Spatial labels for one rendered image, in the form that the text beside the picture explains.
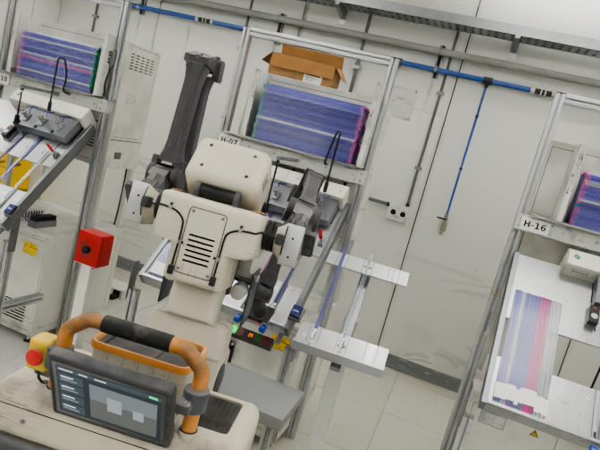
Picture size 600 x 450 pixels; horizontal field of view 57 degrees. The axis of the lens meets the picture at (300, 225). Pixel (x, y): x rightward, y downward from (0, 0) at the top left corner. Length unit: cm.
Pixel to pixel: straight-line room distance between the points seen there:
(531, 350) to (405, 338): 196
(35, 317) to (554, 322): 254
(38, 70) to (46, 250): 98
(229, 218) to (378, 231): 271
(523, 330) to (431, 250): 179
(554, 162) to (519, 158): 132
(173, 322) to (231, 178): 43
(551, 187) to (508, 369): 87
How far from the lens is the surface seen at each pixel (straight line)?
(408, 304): 409
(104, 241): 272
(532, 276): 249
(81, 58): 323
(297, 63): 301
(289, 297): 228
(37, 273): 323
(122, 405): 117
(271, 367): 262
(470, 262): 401
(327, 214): 247
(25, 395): 133
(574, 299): 249
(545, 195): 267
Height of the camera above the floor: 145
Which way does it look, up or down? 9 degrees down
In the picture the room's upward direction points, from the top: 15 degrees clockwise
